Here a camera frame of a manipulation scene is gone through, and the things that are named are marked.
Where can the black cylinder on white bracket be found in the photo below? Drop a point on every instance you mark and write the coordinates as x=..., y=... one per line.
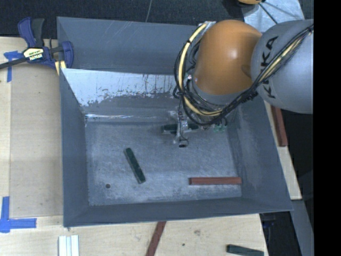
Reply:
x=183, y=143

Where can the pale wood flat board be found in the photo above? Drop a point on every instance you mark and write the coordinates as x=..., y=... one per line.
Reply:
x=36, y=143

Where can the red-brown flat block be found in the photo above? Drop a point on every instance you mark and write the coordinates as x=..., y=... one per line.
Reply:
x=215, y=181
x=279, y=128
x=156, y=238

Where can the dark green flat block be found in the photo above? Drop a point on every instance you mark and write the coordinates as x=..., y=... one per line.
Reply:
x=134, y=166
x=243, y=250

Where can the grey metal bin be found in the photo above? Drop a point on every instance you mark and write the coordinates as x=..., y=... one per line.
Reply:
x=165, y=159

